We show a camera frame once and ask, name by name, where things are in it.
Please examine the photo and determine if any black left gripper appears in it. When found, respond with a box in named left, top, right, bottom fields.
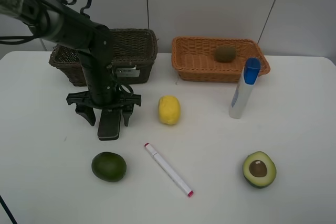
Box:
left=66, top=51, right=141, bottom=126

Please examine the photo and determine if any black whiteboard eraser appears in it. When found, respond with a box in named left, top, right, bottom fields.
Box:
left=98, top=109, right=121, bottom=141

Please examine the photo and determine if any whole green avocado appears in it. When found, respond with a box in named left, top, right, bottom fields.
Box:
left=91, top=152, right=127, bottom=182

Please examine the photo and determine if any yellow lemon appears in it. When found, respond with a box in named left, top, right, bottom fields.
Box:
left=158, top=95, right=181, bottom=125

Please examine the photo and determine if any brown kiwi fruit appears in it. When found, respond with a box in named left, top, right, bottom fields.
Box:
left=214, top=46, right=236, bottom=63

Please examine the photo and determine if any white bottle blue cap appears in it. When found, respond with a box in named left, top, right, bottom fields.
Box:
left=229, top=58, right=261, bottom=119

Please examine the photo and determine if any halved avocado with pit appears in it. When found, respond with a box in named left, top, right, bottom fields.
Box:
left=242, top=151, right=277, bottom=188

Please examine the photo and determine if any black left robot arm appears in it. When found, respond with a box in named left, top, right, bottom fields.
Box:
left=1, top=0, right=141, bottom=125

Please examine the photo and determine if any white pink-tipped marker pen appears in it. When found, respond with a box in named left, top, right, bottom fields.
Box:
left=144, top=143, right=194, bottom=198

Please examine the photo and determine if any dark brown wicker basket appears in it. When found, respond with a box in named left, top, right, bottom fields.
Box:
left=49, top=28, right=157, bottom=87

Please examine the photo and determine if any orange wicker basket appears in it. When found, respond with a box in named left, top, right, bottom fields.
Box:
left=172, top=36, right=271, bottom=83

